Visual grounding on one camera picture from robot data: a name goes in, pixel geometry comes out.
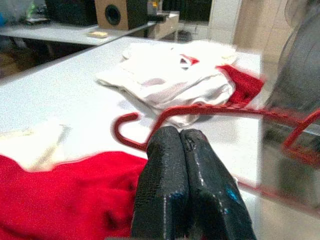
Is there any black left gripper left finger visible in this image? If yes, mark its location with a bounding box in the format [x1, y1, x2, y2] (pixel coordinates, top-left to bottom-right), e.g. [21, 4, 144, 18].
[131, 126, 190, 240]

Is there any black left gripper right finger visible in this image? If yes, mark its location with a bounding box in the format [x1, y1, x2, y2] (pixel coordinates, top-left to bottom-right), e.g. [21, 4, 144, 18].
[179, 128, 258, 240]

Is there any bare red clothes hanger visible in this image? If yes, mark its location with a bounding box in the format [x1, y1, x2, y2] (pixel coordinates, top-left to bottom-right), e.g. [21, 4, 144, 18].
[109, 104, 320, 216]

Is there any large red garment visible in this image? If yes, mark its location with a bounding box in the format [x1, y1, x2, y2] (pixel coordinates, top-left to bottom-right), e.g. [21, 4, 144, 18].
[0, 149, 151, 240]

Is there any small red garment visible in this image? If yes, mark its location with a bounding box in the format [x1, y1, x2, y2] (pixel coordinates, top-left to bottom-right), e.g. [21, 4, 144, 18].
[216, 63, 266, 106]

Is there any white garment pile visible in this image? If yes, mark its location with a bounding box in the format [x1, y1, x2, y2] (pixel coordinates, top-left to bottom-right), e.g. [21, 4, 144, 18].
[94, 41, 241, 127]

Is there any cream garment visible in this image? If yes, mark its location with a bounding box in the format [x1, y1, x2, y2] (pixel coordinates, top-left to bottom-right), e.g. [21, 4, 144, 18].
[0, 122, 73, 173]

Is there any wooden speaker box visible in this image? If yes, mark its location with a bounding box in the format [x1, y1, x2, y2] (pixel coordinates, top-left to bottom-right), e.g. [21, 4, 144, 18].
[94, 0, 156, 31]

